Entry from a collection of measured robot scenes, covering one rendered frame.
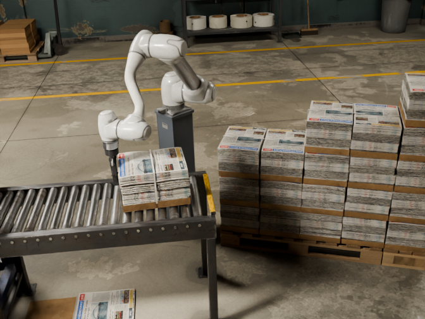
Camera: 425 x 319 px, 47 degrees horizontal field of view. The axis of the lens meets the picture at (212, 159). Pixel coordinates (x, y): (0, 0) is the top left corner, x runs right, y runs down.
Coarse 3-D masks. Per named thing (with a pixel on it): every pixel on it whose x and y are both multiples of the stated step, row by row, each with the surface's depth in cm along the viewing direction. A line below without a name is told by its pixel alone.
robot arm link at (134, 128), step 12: (132, 60) 276; (144, 60) 282; (132, 72) 275; (132, 84) 270; (132, 96) 267; (144, 108) 264; (132, 120) 255; (144, 120) 259; (120, 132) 256; (132, 132) 253; (144, 132) 253
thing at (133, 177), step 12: (120, 156) 281; (132, 156) 280; (144, 156) 281; (120, 168) 269; (132, 168) 268; (144, 168) 268; (120, 180) 261; (132, 180) 263; (144, 180) 264; (132, 192) 266; (144, 192) 268; (132, 204) 270
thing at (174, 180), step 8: (160, 152) 285; (168, 152) 284; (176, 152) 284; (160, 160) 276; (168, 160) 275; (176, 160) 275; (184, 160) 275; (160, 168) 267; (168, 168) 267; (176, 168) 267; (184, 168) 267; (160, 176) 264; (168, 176) 266; (176, 176) 267; (184, 176) 267; (168, 184) 268; (176, 184) 269; (184, 184) 270; (168, 192) 271; (176, 192) 272; (184, 192) 273
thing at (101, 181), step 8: (200, 176) 307; (40, 184) 302; (48, 184) 302; (56, 184) 302; (64, 184) 301; (72, 184) 301; (80, 184) 301; (88, 184) 301; (112, 184) 303; (200, 184) 310; (16, 192) 298; (48, 192) 300; (80, 192) 303; (112, 192) 305; (56, 200) 303
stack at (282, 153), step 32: (256, 128) 359; (224, 160) 337; (256, 160) 332; (288, 160) 327; (320, 160) 321; (352, 160) 316; (384, 160) 311; (224, 192) 350; (256, 192) 343; (288, 192) 337; (320, 192) 331; (352, 192) 326; (384, 192) 321; (224, 224) 363; (256, 224) 356; (288, 224) 350; (320, 224) 343; (352, 224) 338; (384, 224) 332; (320, 256) 356
